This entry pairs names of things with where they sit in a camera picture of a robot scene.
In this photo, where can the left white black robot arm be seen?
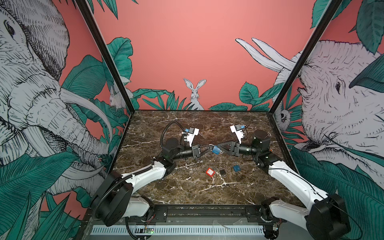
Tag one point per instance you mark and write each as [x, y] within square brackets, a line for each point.
[114, 199]

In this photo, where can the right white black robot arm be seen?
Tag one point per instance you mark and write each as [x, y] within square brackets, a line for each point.
[323, 216]

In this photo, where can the blue padlock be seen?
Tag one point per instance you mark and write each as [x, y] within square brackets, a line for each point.
[216, 150]
[236, 168]

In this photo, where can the red safety padlock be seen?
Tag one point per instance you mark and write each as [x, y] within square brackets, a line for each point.
[210, 172]

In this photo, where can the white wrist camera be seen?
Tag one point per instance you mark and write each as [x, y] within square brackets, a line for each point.
[239, 131]
[190, 135]

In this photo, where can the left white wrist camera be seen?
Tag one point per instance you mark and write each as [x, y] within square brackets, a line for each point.
[190, 135]

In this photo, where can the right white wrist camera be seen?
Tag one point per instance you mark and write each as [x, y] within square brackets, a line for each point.
[239, 131]

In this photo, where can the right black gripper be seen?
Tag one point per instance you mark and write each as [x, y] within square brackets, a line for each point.
[235, 148]

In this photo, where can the left black frame post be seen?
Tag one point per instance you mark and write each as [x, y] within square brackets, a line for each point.
[98, 38]

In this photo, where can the white slotted cable duct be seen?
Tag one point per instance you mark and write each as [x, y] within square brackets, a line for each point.
[178, 230]

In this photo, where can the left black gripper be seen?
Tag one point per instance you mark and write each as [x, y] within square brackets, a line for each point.
[195, 148]

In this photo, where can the black mounting rail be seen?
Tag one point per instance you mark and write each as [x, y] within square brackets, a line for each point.
[163, 213]

